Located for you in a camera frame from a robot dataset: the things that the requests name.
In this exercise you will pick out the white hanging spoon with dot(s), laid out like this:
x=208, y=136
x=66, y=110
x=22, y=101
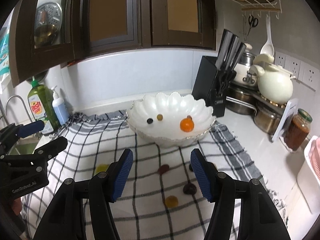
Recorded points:
x=268, y=47

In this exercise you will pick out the reddish brown date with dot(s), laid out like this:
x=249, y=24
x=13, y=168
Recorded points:
x=163, y=169

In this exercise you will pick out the white ceramic pot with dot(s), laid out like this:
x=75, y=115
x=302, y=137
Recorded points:
x=274, y=82

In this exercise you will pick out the black knife block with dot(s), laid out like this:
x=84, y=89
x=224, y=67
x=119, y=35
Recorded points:
x=216, y=73

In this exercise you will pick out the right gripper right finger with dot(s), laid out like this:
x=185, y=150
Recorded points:
x=259, y=217

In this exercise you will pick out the steel pot lower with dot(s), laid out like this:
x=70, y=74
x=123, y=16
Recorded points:
x=266, y=119

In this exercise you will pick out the dark wooden wall cabinet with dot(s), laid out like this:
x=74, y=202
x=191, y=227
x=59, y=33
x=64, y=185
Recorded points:
x=95, y=27

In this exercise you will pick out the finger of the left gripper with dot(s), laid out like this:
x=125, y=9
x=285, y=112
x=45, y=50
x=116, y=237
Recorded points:
x=47, y=148
x=11, y=134

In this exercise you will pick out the wall power socket strip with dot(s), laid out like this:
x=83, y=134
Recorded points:
x=304, y=72

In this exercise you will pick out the dark plum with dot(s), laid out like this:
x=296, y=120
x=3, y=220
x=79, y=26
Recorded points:
x=149, y=120
x=189, y=189

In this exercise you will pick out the black scissors hanging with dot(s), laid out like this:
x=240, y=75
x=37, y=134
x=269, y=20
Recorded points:
x=253, y=22

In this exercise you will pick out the steel pot with lid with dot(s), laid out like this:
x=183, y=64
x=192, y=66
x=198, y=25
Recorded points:
x=242, y=101

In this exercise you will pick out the white scalloped ceramic bowl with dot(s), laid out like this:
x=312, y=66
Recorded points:
x=174, y=108

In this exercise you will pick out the glass jar of sauce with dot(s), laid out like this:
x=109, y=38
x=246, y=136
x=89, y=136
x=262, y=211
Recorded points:
x=298, y=129

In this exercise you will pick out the white cutting board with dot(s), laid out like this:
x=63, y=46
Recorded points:
x=285, y=119

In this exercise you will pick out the orange tangerine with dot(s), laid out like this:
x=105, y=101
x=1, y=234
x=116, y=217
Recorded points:
x=187, y=125

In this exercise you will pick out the green apple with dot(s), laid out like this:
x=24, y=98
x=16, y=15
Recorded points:
x=101, y=168

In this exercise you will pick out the black white checked cloth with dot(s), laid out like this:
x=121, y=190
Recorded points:
x=140, y=212

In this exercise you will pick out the steel steamer plate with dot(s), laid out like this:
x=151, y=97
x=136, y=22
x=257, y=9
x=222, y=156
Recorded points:
x=48, y=22

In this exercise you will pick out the green dish soap bottle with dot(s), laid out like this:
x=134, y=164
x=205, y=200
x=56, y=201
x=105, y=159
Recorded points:
x=40, y=100

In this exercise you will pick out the steel faucet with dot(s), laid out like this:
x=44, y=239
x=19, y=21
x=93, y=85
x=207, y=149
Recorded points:
x=14, y=110

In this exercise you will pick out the white blue pump bottle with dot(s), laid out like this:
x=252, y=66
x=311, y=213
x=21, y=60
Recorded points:
x=59, y=107

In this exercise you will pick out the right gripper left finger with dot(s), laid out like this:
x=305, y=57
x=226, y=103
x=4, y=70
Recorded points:
x=64, y=217

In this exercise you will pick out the white plastic dish rack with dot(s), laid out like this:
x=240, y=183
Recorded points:
x=307, y=179

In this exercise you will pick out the yellowish green tangerine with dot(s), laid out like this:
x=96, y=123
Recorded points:
x=171, y=202

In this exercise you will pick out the person's hand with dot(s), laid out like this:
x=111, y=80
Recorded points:
x=17, y=206

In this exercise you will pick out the small yellow-brown fruit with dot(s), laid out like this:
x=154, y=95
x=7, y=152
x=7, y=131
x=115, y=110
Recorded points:
x=160, y=117

